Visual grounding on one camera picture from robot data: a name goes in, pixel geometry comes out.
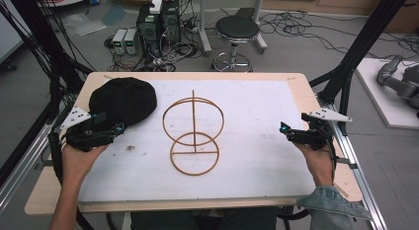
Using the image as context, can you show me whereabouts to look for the grey bench power supply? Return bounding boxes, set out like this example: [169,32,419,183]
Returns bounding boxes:
[124,28,139,55]
[111,28,128,55]

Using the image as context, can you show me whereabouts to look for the black hat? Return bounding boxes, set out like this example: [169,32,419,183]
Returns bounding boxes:
[87,76,158,129]

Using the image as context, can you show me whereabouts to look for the black floor cables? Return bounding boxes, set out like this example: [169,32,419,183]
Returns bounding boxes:
[258,10,419,61]

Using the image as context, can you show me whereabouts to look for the person's right hand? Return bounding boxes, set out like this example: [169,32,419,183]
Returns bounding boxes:
[292,141,335,189]

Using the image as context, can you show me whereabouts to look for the white box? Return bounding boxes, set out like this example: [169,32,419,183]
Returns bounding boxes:
[149,0,163,15]

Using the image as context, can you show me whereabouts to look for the wooden ring hat stand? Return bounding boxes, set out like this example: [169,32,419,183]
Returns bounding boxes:
[161,89,225,177]

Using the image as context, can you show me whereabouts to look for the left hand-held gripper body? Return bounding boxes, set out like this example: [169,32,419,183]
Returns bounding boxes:
[59,106,117,153]

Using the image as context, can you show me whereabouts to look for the black round stool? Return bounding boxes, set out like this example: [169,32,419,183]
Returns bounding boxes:
[211,15,262,73]

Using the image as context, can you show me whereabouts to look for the white platform board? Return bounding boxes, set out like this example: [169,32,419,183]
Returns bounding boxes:
[355,57,419,130]

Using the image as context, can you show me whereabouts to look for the person's left hand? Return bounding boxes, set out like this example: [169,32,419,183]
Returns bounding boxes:
[61,143,110,189]

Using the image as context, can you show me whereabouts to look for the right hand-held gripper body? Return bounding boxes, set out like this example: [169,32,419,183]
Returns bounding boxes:
[287,108,353,151]

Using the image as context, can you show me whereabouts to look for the white desk leg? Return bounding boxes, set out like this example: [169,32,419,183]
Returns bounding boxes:
[252,0,269,55]
[197,0,213,57]

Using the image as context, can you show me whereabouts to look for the white table mat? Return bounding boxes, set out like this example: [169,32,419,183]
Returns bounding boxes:
[78,78,318,203]

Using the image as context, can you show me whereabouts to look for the black computer tower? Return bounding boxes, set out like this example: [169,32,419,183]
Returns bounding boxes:
[160,0,182,44]
[135,5,163,59]

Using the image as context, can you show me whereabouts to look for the aluminium rail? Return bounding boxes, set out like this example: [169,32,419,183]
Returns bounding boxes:
[316,95,389,230]
[0,122,55,214]

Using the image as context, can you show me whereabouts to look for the black metal frame stand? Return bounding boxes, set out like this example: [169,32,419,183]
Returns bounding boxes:
[308,0,414,136]
[0,0,95,189]

